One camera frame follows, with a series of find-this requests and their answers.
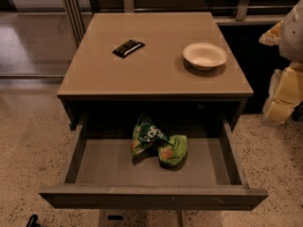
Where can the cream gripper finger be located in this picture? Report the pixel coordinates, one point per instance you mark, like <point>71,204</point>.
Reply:
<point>285,93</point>
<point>271,36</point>

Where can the white paper bowl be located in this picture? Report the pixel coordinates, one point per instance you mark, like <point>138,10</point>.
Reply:
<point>204,56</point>

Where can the black object at floor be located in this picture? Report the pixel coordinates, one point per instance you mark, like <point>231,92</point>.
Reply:
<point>33,221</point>

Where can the open grey top drawer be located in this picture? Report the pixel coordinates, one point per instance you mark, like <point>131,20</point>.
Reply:
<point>101,173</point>

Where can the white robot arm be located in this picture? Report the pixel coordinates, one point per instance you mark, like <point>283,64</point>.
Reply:
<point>291,48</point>

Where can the green rice chip bag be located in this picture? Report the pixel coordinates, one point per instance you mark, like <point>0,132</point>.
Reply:
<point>171,150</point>

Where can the black snack bar packet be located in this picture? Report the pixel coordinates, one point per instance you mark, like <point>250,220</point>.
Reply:
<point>128,48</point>

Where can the grey drawer cabinet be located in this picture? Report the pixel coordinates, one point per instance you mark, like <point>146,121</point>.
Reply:
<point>155,71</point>

